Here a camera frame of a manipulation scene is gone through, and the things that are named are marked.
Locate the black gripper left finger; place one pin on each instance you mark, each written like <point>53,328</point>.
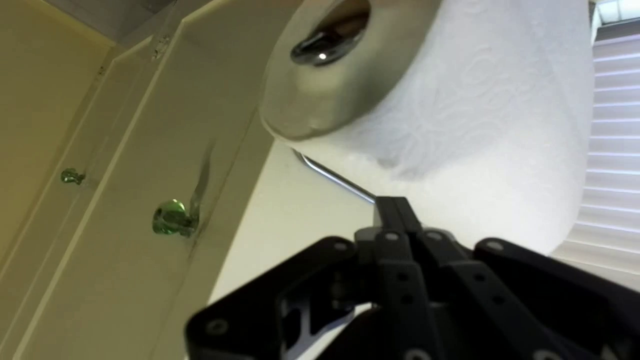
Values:
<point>400,287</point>

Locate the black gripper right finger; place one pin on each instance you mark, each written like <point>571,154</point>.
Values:
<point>492,292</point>

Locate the white paper towel roll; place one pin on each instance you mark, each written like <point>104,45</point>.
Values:
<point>480,112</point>

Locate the white window blind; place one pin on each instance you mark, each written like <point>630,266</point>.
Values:
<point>612,147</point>

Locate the green glass cabinet knob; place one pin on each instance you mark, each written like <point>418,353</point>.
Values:
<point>175,218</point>
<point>72,176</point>

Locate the chrome paper towel holder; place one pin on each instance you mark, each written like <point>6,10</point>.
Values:
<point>326,46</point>

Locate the cream cabinet with knobs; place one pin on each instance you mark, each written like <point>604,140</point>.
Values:
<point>120,133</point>

